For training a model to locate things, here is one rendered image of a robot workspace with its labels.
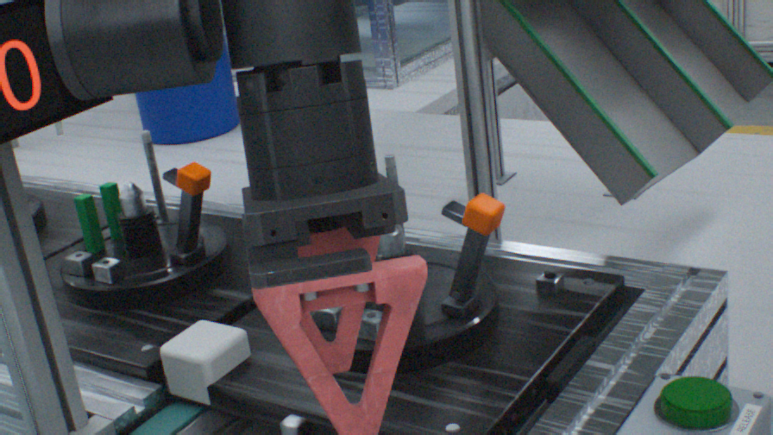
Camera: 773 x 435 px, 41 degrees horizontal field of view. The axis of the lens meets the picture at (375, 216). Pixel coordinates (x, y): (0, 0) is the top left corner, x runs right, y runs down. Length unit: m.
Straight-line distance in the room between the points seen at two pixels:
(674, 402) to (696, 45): 0.54
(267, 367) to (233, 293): 0.13
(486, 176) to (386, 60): 0.87
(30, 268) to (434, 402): 0.26
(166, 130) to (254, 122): 1.19
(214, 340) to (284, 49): 0.32
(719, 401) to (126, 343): 0.41
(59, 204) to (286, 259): 0.72
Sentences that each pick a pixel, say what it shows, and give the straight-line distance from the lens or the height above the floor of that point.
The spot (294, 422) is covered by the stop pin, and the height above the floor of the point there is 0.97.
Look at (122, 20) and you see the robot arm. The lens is 0.44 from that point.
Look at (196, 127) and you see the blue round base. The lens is 1.61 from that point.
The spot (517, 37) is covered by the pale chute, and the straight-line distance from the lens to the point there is 0.85.
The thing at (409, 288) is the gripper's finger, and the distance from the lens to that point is 0.40.
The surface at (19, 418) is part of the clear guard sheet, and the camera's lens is 0.69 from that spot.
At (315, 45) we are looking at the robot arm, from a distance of 0.42.
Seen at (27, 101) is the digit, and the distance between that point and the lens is 0.59.
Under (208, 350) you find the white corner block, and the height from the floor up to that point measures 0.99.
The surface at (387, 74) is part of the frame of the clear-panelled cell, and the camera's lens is 1.73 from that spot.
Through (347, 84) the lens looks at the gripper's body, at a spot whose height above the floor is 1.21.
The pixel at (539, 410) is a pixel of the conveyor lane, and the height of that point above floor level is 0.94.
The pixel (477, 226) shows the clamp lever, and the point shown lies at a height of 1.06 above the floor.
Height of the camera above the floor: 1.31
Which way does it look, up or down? 22 degrees down
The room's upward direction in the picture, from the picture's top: 8 degrees counter-clockwise
